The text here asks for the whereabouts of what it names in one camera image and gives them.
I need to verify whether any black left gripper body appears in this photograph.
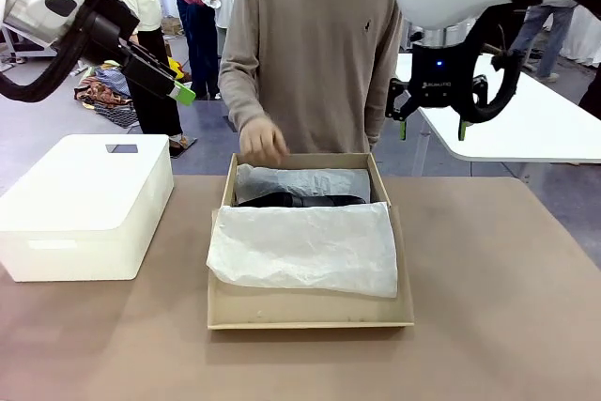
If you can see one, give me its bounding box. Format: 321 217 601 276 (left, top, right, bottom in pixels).
77 0 142 65

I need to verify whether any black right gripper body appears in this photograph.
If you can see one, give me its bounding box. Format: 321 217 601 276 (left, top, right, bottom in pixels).
407 42 478 114

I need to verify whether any black leather ankle boot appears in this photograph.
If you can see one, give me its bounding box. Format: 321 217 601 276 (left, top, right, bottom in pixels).
238 193 370 208

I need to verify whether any white tissue paper sheet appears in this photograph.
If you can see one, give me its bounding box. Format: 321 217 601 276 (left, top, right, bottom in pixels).
206 163 399 299

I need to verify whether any brown cardboard shoe box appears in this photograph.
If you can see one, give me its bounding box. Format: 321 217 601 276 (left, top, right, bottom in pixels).
206 151 415 331

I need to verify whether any person's left forearm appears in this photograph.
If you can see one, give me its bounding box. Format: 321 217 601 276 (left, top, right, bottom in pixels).
364 67 401 152

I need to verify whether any person's right forearm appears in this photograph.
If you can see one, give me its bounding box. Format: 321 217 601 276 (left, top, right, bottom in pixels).
218 43 270 134

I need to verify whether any white plastic storage box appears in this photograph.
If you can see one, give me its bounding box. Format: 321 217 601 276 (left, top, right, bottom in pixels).
0 133 175 283

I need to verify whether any person's right hand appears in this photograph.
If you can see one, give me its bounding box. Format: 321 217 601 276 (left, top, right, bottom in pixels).
239 116 290 167

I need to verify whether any bystander in pink top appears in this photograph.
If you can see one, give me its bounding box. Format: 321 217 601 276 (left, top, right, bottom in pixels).
159 0 222 100

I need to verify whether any colourful clothes pile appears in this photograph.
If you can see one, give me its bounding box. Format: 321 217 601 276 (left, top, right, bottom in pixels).
73 57 193 130

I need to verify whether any white table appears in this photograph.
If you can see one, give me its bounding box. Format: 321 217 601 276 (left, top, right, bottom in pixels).
393 53 601 177

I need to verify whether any bystander in blue jeans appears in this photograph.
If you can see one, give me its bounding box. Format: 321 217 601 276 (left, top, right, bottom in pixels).
509 0 578 84

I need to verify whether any person in beige sweater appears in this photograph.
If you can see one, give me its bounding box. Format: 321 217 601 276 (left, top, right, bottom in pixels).
218 0 405 156

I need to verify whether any white curtain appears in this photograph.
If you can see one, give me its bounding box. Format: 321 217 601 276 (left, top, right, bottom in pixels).
561 0 601 69

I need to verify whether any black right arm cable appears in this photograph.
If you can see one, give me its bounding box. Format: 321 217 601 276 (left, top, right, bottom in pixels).
462 10 525 123

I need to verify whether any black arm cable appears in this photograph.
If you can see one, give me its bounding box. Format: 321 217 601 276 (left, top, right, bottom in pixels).
462 10 525 123
0 6 93 104

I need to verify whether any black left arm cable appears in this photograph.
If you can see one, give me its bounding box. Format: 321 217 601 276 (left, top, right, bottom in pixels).
0 6 93 104

